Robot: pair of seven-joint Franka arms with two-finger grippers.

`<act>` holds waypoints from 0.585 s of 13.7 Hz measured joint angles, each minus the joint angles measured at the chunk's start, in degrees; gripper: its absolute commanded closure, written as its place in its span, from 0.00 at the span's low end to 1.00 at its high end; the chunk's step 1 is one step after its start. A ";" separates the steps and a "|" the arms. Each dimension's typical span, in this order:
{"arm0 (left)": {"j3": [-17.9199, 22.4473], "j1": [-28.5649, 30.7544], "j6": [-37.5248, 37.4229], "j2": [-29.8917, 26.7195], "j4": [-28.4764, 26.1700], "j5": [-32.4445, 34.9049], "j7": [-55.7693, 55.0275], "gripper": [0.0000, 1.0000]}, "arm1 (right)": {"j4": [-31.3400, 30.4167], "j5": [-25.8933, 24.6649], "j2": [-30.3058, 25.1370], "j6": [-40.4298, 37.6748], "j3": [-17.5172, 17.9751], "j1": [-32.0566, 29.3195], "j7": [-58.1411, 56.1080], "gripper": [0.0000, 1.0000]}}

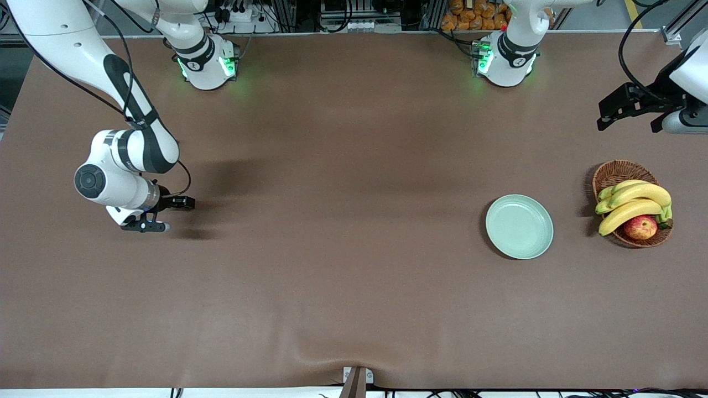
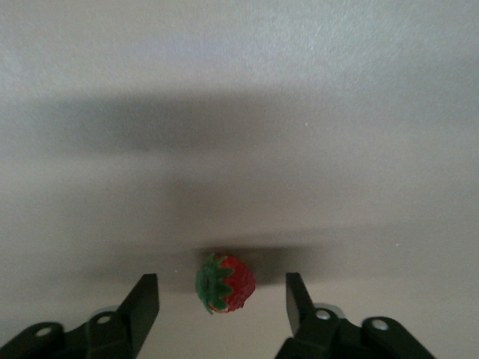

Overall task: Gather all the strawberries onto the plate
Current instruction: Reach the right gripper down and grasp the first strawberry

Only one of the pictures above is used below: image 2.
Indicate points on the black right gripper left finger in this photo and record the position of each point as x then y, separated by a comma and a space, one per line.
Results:
138, 310

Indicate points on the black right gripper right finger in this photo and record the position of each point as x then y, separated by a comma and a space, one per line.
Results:
318, 336

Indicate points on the red strawberry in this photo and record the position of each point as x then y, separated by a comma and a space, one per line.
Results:
239, 284

